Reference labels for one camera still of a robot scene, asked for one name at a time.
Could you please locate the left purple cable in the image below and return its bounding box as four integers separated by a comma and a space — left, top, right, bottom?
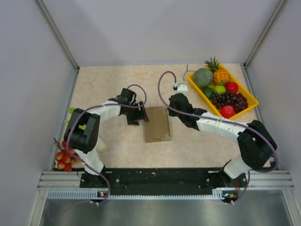
65, 84, 148, 204

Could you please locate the yellow plastic tray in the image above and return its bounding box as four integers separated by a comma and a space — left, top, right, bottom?
186, 64, 259, 120

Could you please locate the dark green lime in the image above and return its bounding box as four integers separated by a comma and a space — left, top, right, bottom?
203, 87, 214, 99

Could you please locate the purple grape bunch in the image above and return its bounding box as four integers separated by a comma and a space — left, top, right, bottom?
211, 91, 249, 113

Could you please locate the red apple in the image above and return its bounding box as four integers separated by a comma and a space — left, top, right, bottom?
220, 105, 236, 119
224, 81, 239, 93

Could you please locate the brown cardboard express box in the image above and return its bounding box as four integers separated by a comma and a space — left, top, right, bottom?
143, 106, 171, 143

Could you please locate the pineapple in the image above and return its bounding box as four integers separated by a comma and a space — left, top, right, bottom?
205, 57, 231, 85

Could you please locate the red lychee bunch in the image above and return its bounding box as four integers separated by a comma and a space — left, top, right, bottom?
54, 138, 80, 172

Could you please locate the purple cable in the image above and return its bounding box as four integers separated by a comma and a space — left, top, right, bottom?
157, 71, 280, 204
65, 84, 148, 204

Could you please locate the green melon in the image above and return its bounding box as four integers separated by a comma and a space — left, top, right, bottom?
192, 68, 213, 88

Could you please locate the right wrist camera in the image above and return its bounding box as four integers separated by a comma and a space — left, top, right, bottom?
173, 82, 188, 95

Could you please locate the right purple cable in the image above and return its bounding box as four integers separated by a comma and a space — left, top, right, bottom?
157, 71, 280, 204

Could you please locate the green celery stalk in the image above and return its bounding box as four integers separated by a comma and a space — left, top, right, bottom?
64, 107, 109, 153

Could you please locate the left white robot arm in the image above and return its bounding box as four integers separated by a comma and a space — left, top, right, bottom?
63, 88, 149, 187

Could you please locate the white slotted cable duct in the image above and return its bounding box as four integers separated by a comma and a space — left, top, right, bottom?
47, 190, 234, 200

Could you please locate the red apple front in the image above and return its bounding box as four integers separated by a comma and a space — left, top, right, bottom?
220, 105, 236, 119

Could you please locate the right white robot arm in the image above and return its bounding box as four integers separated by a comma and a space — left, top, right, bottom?
168, 93, 277, 186

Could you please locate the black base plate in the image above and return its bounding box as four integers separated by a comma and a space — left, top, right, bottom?
80, 168, 246, 196

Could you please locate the light green lime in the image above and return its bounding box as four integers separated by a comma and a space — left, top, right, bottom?
213, 85, 226, 94

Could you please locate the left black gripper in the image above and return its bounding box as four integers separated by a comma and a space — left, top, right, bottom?
124, 101, 149, 125

